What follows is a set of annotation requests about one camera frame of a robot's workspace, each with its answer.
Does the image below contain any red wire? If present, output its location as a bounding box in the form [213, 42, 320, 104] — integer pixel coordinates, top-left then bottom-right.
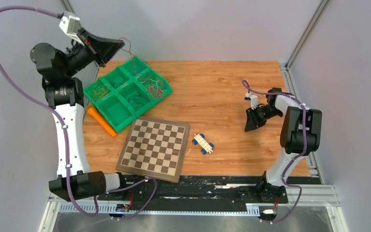
[118, 37, 169, 100]

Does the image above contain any yellow wire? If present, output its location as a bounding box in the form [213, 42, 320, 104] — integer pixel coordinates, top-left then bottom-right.
[89, 85, 109, 100]

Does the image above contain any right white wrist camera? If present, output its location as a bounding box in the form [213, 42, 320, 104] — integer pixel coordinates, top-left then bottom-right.
[244, 93, 259, 110]

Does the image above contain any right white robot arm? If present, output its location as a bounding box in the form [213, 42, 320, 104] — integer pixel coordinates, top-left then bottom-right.
[244, 87, 322, 203]

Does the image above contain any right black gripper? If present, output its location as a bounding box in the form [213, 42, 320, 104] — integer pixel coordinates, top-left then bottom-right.
[245, 105, 283, 132]

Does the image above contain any white wire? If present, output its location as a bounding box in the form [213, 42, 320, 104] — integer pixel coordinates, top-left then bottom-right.
[136, 73, 167, 97]

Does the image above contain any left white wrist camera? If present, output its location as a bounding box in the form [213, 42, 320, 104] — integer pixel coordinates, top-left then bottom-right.
[59, 11, 83, 44]

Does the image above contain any wooden chessboard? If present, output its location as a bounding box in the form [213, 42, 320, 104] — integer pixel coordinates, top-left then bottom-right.
[115, 116, 190, 183]

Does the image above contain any orange cylinder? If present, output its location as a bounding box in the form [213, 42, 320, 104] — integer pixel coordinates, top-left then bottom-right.
[86, 105, 118, 138]

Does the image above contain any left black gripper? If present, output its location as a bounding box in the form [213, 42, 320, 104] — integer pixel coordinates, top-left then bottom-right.
[62, 28, 124, 78]

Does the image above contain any white blue toy car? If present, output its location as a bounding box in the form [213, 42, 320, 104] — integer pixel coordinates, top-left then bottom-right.
[192, 133, 214, 155]

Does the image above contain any green compartment tray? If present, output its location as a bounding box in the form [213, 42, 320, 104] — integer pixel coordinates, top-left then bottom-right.
[84, 56, 172, 132]

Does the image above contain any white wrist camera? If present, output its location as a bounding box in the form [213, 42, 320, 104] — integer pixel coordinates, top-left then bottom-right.
[244, 93, 259, 110]
[59, 11, 83, 44]

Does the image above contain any black wire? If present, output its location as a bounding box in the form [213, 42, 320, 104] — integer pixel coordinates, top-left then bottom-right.
[110, 76, 127, 89]

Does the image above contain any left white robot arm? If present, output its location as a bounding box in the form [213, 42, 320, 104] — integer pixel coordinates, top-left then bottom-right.
[30, 29, 128, 202]

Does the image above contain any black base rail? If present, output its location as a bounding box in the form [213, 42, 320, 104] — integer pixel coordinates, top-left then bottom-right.
[98, 175, 275, 210]

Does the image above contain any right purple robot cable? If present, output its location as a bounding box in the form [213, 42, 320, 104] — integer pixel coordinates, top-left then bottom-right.
[241, 79, 308, 224]

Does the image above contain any grey slotted cable duct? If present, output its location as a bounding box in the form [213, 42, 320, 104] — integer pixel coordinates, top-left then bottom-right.
[59, 202, 261, 217]

